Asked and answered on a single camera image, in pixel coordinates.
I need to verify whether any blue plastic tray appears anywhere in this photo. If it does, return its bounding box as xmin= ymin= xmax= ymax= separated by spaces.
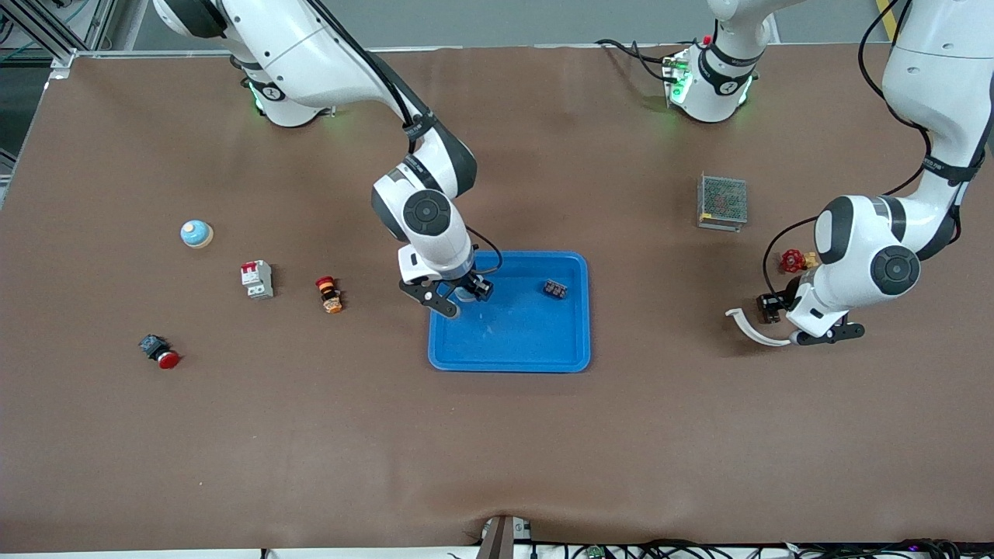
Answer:
xmin=428 ymin=250 xmax=592 ymax=373

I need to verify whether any white curved plastic clamp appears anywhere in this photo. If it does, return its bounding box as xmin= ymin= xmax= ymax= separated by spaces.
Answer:
xmin=725 ymin=307 xmax=797 ymax=347

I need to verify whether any metal mesh power supply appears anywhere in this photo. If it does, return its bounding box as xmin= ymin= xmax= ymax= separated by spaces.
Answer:
xmin=697 ymin=173 xmax=749 ymax=232

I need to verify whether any orange emergency stop button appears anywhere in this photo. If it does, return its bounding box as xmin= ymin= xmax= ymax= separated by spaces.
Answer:
xmin=315 ymin=275 xmax=344 ymax=314

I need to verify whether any brown table mat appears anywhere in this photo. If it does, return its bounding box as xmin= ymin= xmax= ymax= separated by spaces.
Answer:
xmin=0 ymin=43 xmax=994 ymax=554

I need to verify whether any red push button dark body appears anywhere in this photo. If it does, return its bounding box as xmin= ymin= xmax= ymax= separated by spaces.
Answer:
xmin=138 ymin=334 xmax=182 ymax=370

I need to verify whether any white circuit breaker red switch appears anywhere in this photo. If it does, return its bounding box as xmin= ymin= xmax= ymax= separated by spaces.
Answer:
xmin=239 ymin=260 xmax=275 ymax=300

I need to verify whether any black cable bundle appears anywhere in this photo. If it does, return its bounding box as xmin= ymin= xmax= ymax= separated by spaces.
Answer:
xmin=536 ymin=538 xmax=964 ymax=559

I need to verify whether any grey table edge bracket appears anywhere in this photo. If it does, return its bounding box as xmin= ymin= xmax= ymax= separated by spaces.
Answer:
xmin=475 ymin=515 xmax=533 ymax=559

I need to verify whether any black arm base cable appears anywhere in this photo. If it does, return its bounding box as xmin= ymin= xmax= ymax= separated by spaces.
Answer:
xmin=596 ymin=35 xmax=684 ymax=85

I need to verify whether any aluminium frame profile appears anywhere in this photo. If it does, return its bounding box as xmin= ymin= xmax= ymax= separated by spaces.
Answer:
xmin=0 ymin=0 xmax=117 ymax=82

